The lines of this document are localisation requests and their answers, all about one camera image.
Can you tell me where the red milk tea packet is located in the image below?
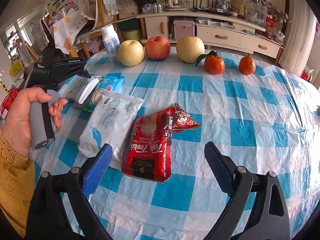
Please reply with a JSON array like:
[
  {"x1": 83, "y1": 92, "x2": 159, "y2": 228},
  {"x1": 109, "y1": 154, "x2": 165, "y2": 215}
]
[{"x1": 121, "y1": 103, "x2": 200, "y2": 183}]

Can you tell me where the green waste bin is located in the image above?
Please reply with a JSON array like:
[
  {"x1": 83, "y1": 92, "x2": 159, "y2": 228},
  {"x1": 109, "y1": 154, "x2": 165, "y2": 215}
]
[{"x1": 122, "y1": 29, "x2": 141, "y2": 41}]

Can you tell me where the clear plastic bag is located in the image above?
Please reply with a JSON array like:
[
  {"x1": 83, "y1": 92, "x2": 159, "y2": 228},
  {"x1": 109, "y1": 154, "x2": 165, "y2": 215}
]
[{"x1": 244, "y1": 0, "x2": 267, "y2": 28}]

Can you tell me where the right yellow pear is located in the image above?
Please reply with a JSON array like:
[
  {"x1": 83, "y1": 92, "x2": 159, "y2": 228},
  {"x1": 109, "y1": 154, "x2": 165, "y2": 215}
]
[{"x1": 176, "y1": 36, "x2": 204, "y2": 63}]

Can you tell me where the left yellow pear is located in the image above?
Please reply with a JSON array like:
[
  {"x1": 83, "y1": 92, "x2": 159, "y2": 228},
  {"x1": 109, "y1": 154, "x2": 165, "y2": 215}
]
[{"x1": 118, "y1": 40, "x2": 145, "y2": 67}]

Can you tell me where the red apple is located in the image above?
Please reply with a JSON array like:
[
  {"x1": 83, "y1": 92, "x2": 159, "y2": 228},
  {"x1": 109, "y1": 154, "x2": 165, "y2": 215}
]
[{"x1": 145, "y1": 36, "x2": 171, "y2": 60}]

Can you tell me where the small tangerine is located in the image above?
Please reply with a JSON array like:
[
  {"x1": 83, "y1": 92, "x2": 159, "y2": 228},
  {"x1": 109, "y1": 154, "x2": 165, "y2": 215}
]
[{"x1": 239, "y1": 56, "x2": 256, "y2": 75}]

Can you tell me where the white lace covered air conditioner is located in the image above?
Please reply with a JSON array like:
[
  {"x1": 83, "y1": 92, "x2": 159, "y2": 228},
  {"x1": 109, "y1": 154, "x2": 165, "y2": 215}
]
[{"x1": 279, "y1": 0, "x2": 316, "y2": 76}]

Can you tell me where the tangerine with leaf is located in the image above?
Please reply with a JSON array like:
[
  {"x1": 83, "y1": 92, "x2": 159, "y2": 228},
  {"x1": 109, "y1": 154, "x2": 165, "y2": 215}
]
[{"x1": 195, "y1": 50, "x2": 225, "y2": 75}]

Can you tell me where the pink storage box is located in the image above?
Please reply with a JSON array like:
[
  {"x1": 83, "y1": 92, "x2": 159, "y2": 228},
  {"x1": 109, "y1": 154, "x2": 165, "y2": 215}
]
[{"x1": 173, "y1": 17, "x2": 195, "y2": 41}]

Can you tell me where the yellow sleeve forearm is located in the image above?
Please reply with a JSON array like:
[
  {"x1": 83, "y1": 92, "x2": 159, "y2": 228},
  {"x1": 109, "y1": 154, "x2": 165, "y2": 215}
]
[{"x1": 1, "y1": 135, "x2": 35, "y2": 238}]

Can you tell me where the silver carton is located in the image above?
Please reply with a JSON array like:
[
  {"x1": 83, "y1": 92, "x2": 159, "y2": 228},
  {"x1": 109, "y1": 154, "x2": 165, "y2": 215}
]
[{"x1": 64, "y1": 76, "x2": 102, "y2": 108}]

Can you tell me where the white electric kettle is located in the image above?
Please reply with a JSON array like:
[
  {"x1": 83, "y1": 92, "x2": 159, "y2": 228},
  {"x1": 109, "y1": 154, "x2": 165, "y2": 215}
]
[{"x1": 165, "y1": 0, "x2": 189, "y2": 11}]

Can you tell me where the white wet wipes pack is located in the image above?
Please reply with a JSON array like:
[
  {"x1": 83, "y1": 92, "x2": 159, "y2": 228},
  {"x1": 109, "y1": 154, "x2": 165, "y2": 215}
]
[{"x1": 78, "y1": 90, "x2": 144, "y2": 166}]

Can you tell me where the wooden dining chair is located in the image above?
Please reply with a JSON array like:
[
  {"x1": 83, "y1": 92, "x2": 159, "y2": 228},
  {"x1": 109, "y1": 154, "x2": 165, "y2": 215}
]
[{"x1": 69, "y1": 0, "x2": 119, "y2": 59}]

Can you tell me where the person left hand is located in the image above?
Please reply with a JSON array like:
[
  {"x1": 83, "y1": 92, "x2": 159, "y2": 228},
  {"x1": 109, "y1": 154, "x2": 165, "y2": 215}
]
[{"x1": 1, "y1": 87, "x2": 52, "y2": 157}]

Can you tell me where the white tv cabinet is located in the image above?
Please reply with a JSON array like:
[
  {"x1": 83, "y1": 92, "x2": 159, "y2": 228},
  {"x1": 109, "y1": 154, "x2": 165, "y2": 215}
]
[{"x1": 136, "y1": 10, "x2": 284, "y2": 64}]

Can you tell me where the yellow pear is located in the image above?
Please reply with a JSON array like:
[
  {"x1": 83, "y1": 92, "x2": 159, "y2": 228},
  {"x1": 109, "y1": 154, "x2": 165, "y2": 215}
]
[
  {"x1": 118, "y1": 40, "x2": 145, "y2": 67},
  {"x1": 176, "y1": 36, "x2": 204, "y2": 63}
]

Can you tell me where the white milk bottle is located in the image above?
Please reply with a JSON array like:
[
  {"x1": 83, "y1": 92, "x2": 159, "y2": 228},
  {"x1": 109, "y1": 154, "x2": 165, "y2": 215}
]
[{"x1": 101, "y1": 24, "x2": 120, "y2": 64}]

